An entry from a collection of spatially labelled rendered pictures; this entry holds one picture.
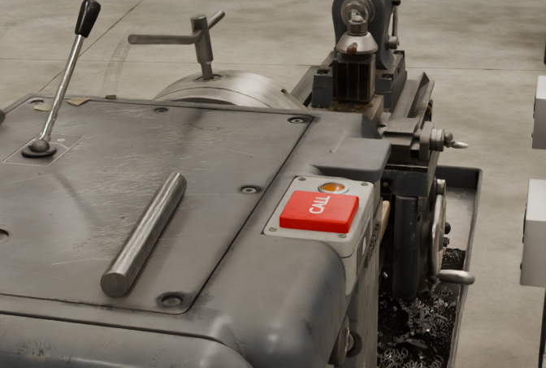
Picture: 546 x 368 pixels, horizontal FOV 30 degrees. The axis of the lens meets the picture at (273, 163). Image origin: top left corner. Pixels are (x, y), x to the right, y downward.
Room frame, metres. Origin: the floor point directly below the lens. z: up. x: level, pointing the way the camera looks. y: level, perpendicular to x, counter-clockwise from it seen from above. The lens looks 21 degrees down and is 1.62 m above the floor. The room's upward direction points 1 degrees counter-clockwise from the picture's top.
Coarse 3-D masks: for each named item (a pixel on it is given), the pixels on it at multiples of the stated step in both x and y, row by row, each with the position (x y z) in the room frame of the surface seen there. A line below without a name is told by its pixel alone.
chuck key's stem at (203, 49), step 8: (192, 16) 1.31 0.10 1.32; (200, 16) 1.31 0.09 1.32; (192, 24) 1.31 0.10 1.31; (200, 24) 1.30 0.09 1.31; (208, 32) 1.31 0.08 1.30; (200, 40) 1.30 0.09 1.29; (208, 40) 1.31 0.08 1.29; (200, 48) 1.30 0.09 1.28; (208, 48) 1.30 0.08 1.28; (200, 56) 1.30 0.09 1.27; (208, 56) 1.30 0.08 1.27; (208, 64) 1.31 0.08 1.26; (208, 72) 1.31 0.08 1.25
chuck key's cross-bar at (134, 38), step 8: (216, 16) 1.37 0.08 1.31; (208, 24) 1.33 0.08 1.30; (192, 32) 1.28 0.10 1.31; (200, 32) 1.29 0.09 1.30; (128, 40) 1.09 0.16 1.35; (136, 40) 1.09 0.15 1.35; (144, 40) 1.10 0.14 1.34; (152, 40) 1.13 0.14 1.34; (160, 40) 1.15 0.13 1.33; (168, 40) 1.18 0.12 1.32; (176, 40) 1.20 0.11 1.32; (184, 40) 1.23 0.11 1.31; (192, 40) 1.26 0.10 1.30
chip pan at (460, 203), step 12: (456, 192) 2.56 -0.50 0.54; (468, 192) 2.56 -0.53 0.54; (456, 204) 2.48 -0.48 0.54; (468, 204) 2.48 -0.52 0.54; (456, 216) 2.40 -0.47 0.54; (468, 216) 2.40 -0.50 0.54; (456, 228) 2.33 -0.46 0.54; (468, 228) 2.33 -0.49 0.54; (456, 240) 2.26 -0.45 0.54; (456, 312) 1.91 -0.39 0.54
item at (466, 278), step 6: (444, 270) 1.78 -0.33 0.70; (450, 270) 1.78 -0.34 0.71; (438, 276) 1.78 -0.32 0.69; (444, 276) 1.77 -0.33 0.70; (450, 276) 1.76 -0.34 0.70; (456, 276) 1.76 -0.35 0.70; (462, 276) 1.76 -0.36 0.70; (468, 276) 1.76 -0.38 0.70; (450, 282) 1.76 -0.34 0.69; (456, 282) 1.76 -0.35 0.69; (462, 282) 1.76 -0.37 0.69; (468, 282) 1.76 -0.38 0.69
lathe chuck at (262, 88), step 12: (216, 72) 1.34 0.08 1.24; (228, 72) 1.33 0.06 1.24; (240, 72) 1.34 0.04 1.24; (180, 84) 1.31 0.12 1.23; (192, 84) 1.29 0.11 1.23; (204, 84) 1.28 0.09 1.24; (216, 84) 1.28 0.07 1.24; (228, 84) 1.28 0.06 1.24; (240, 84) 1.29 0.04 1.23; (252, 84) 1.29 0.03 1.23; (264, 84) 1.31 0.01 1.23; (276, 84) 1.32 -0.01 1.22; (156, 96) 1.32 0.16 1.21; (252, 96) 1.25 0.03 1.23; (264, 96) 1.27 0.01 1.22; (276, 96) 1.29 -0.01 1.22; (288, 108) 1.27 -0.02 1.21; (300, 108) 1.29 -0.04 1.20
